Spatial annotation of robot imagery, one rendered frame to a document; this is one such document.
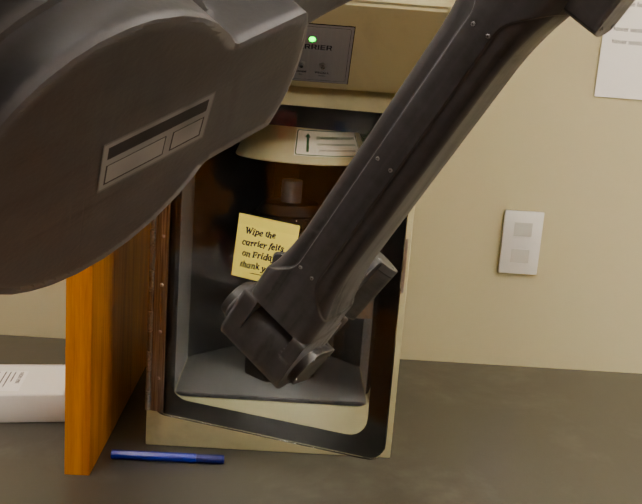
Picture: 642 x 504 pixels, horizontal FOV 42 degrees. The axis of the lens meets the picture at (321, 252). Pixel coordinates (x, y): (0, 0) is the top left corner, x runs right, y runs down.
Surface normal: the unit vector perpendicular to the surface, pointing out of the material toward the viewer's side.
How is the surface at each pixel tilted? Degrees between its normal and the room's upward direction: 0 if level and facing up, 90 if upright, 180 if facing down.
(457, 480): 0
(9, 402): 90
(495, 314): 90
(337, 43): 135
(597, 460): 0
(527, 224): 90
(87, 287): 90
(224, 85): 124
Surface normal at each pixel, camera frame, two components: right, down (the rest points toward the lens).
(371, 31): -0.04, 0.84
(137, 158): 0.70, 0.67
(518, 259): 0.03, 0.22
